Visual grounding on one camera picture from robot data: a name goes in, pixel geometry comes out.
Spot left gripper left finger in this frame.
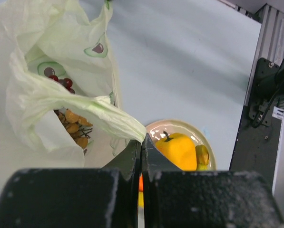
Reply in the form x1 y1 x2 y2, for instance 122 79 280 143
103 140 141 228

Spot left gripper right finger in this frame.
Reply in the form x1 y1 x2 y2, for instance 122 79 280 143
141 133 180 228

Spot yellow fake pear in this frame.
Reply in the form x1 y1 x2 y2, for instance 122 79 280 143
155 131 197 171

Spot beige round plate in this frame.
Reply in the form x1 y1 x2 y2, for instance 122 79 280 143
146 119 216 171

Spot brown fake nuts cluster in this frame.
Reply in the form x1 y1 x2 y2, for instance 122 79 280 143
54 109 93 150

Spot translucent plastic avocado-print bag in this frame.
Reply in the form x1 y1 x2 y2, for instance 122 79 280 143
0 0 146 167

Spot dark red fake grapes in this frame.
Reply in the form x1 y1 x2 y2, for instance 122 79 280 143
49 75 75 94

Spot orange fake persimmon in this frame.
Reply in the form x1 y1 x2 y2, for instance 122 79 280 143
139 175 144 192

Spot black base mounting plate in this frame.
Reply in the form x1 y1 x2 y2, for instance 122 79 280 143
228 47 284 198

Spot aluminium frame rail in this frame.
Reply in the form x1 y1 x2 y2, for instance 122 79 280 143
217 0 284 114

